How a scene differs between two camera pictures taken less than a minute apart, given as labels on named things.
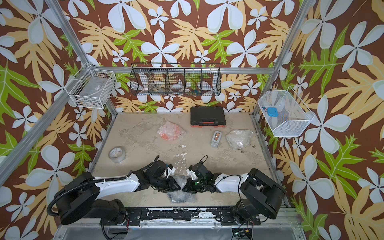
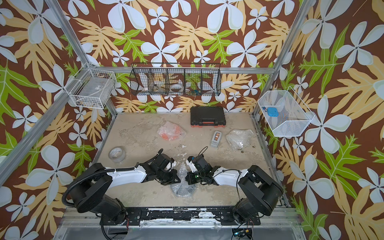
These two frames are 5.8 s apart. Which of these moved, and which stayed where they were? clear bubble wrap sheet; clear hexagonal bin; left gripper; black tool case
Moved: left gripper
Stayed: clear hexagonal bin; black tool case; clear bubble wrap sheet
